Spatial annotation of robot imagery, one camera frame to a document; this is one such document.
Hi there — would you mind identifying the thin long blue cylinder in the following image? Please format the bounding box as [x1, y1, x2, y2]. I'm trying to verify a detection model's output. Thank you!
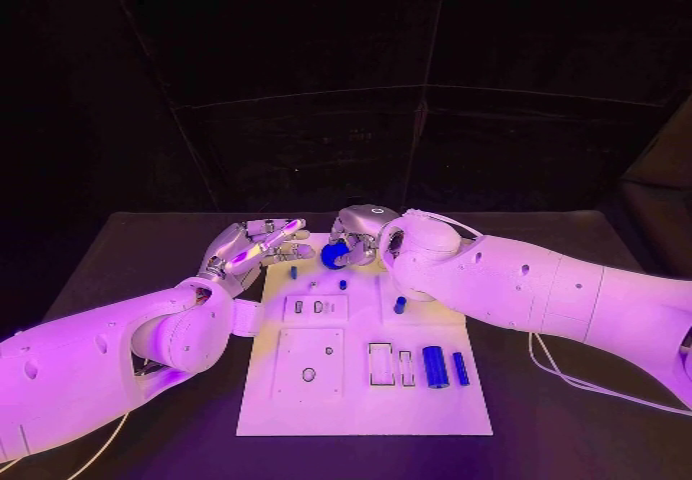
[451, 351, 471, 387]

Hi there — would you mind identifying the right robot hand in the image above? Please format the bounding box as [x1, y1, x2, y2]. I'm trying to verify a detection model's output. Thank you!
[327, 204, 402, 268]

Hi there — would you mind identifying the blue gear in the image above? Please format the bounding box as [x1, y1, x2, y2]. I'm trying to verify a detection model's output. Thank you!
[320, 241, 353, 270]

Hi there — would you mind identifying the white task board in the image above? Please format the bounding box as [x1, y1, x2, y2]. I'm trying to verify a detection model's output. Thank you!
[235, 232, 494, 437]

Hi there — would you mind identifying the white cable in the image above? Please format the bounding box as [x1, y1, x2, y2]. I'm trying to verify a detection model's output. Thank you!
[527, 331, 692, 417]
[431, 211, 485, 239]
[62, 410, 132, 480]

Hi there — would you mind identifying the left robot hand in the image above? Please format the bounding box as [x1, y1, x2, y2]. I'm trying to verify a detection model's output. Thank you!
[196, 217, 317, 300]

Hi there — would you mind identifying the large blue cylinder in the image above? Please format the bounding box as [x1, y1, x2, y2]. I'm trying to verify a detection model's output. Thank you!
[421, 345, 452, 390]

